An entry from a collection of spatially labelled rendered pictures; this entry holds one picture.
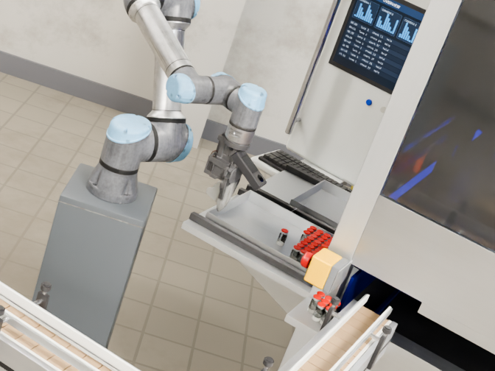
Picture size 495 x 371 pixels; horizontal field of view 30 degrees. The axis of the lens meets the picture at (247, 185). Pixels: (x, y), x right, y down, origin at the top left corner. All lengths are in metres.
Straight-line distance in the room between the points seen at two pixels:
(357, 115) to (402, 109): 1.15
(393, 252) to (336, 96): 1.18
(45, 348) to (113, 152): 0.96
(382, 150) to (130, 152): 0.78
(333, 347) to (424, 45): 0.70
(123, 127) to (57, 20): 2.90
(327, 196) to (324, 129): 0.45
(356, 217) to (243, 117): 0.41
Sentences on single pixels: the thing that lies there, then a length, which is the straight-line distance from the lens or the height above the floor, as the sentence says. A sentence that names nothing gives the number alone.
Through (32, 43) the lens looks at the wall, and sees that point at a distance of 5.54.
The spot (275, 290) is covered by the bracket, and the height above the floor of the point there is 0.79.
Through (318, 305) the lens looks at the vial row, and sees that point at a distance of 2.25.
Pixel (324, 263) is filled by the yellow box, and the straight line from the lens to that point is 2.21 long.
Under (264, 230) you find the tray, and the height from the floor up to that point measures 0.88.
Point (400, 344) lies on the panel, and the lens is 2.33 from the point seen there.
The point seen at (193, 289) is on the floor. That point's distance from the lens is 3.95.
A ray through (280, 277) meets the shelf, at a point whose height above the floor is 0.88.
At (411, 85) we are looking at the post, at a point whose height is 1.48.
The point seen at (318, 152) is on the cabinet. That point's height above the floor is 0.85.
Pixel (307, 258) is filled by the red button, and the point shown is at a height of 1.01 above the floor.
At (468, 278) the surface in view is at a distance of 2.21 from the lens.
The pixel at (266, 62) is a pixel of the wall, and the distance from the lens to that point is 5.34.
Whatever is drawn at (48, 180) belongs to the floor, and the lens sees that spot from 4.48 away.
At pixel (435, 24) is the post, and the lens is 2.11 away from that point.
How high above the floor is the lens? 1.99
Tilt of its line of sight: 23 degrees down
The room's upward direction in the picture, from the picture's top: 20 degrees clockwise
